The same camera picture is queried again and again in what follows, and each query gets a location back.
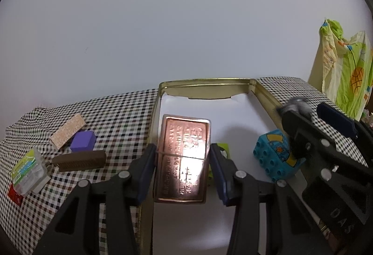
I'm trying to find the purple rectangular block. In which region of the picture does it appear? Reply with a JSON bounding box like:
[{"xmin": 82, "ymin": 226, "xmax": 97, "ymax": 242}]
[{"xmin": 70, "ymin": 130, "xmax": 96, "ymax": 153}]

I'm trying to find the green soccer toy brick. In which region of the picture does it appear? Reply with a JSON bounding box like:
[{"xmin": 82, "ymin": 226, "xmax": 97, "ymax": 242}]
[{"xmin": 208, "ymin": 143, "xmax": 230, "ymax": 184}]

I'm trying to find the blue toy building brick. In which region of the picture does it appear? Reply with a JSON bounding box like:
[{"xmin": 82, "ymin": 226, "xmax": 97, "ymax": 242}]
[{"xmin": 253, "ymin": 129, "xmax": 305, "ymax": 182}]

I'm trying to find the red small box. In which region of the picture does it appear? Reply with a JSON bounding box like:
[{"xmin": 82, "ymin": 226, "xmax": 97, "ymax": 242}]
[{"xmin": 8, "ymin": 184, "xmax": 23, "ymax": 206}]

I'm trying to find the white paper tray liner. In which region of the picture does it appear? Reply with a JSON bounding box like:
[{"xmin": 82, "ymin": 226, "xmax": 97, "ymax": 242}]
[{"xmin": 153, "ymin": 92, "xmax": 276, "ymax": 254}]

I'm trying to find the checkered tablecloth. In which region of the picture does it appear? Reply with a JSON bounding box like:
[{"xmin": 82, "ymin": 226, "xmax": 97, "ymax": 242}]
[{"xmin": 1, "ymin": 77, "xmax": 366, "ymax": 254}]

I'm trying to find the dark brown wooden block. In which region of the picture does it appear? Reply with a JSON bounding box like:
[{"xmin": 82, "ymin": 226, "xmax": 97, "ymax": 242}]
[{"xmin": 51, "ymin": 150, "xmax": 106, "ymax": 172}]

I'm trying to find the grey black object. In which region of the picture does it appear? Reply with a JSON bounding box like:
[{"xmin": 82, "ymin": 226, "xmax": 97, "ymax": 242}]
[{"xmin": 276, "ymin": 97, "xmax": 312, "ymax": 121}]

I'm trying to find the gold metal tin tray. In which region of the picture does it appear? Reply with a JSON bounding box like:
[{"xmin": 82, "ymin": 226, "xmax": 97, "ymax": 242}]
[{"xmin": 139, "ymin": 77, "xmax": 330, "ymax": 255}]

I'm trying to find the copper embossed metal bar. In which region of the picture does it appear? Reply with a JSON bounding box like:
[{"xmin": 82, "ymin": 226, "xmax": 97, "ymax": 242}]
[{"xmin": 154, "ymin": 114, "xmax": 211, "ymax": 204}]

